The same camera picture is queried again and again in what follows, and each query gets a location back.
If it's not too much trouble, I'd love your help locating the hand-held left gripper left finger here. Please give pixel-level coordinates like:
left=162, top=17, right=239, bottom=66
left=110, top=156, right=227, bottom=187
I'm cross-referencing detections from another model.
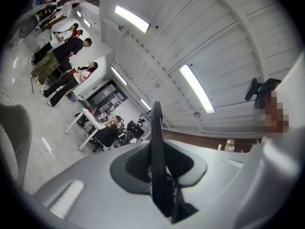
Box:
left=33, top=141, right=171, bottom=229

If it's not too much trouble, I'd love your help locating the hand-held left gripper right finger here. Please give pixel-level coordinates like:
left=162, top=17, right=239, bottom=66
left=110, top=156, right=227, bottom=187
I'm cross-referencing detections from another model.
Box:
left=165, top=140, right=250, bottom=229

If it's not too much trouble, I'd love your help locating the black office chair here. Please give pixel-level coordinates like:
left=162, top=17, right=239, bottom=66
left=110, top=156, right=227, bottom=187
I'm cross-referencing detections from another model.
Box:
left=119, top=111, right=153, bottom=146
left=91, top=134, right=121, bottom=153

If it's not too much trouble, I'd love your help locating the black bag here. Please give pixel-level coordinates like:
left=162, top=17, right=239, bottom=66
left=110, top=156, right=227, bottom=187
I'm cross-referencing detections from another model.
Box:
left=76, top=114, right=89, bottom=128

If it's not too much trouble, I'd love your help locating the white desk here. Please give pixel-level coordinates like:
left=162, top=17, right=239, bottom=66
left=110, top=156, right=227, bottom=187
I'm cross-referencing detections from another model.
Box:
left=64, top=108, right=107, bottom=151

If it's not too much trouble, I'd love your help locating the person's head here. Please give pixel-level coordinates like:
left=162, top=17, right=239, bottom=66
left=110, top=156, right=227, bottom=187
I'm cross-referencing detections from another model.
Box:
left=252, top=79, right=290, bottom=138

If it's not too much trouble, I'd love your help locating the black glass double door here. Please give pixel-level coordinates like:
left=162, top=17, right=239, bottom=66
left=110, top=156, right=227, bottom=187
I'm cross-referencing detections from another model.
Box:
left=90, top=81, right=126, bottom=109

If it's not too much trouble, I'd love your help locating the grey chair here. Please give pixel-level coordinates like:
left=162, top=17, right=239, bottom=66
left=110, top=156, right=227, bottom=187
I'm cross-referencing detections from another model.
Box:
left=0, top=103, right=33, bottom=189

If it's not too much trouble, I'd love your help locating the person's grey shirt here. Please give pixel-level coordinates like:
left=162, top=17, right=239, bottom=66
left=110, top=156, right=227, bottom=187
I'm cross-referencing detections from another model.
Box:
left=269, top=55, right=305, bottom=133

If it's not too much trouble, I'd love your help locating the black head-mounted camera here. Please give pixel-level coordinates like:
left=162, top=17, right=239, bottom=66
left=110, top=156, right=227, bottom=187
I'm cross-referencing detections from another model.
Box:
left=244, top=77, right=261, bottom=102

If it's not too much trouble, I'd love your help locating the black head strap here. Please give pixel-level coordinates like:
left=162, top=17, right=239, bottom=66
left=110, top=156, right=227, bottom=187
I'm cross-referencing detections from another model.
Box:
left=254, top=78, right=282, bottom=107

